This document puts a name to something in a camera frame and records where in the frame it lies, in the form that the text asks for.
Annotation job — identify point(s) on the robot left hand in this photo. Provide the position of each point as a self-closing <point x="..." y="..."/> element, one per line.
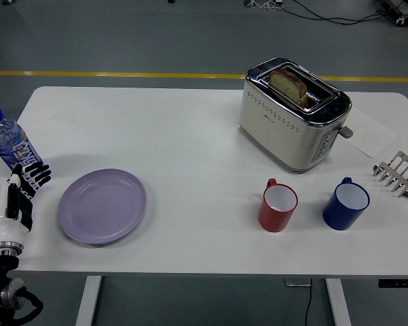
<point x="11" y="228"/>

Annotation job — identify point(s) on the purple plate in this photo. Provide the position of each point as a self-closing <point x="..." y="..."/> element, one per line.
<point x="102" y="207"/>

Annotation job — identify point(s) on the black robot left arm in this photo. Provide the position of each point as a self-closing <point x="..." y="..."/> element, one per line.
<point x="0" y="268"/>

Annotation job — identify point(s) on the blue-capped drink bottle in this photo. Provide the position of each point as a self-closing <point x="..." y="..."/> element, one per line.
<point x="7" y="139"/>

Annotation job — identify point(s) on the white table leg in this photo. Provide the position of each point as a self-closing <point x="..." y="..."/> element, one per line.
<point x="338" y="302"/>
<point x="88" y="302"/>

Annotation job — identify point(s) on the red mug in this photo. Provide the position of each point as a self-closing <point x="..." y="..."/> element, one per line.
<point x="273" y="219"/>

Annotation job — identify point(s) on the cream and chrome toaster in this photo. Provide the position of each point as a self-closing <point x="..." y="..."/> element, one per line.
<point x="275" y="132"/>

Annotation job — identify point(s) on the brown bread slice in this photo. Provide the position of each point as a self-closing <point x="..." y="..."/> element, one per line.
<point x="285" y="83"/>

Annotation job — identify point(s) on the blue mug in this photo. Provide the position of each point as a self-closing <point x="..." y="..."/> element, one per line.
<point x="338" y="217"/>

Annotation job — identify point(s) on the white paper sheet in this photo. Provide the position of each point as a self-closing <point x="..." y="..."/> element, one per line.
<point x="370" y="132"/>

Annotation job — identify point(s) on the black table control panel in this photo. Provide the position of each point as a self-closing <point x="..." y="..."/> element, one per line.
<point x="399" y="283"/>

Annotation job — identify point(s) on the metal toast rack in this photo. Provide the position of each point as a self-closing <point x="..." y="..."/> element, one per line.
<point x="399" y="169"/>

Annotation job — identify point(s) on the grey table bracket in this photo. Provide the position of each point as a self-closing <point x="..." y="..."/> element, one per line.
<point x="297" y="282"/>

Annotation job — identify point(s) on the metal equipment frame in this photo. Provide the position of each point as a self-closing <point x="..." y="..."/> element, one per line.
<point x="406" y="13"/>

